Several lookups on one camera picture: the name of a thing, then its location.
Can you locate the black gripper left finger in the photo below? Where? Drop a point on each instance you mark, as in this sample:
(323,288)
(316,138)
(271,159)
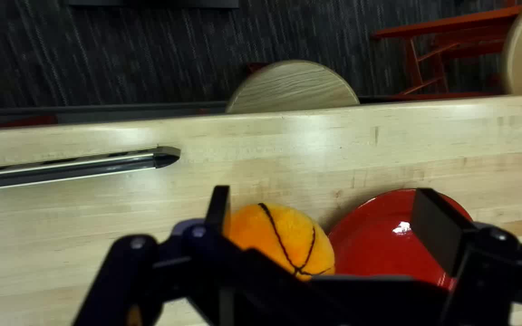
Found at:
(153,283)

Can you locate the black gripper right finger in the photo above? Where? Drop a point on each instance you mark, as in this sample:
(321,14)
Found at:
(490,277)

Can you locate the red plate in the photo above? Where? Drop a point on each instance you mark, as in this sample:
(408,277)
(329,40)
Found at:
(376,241)

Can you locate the orange plush pumpkin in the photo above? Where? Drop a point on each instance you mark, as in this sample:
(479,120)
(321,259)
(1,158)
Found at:
(273,237)

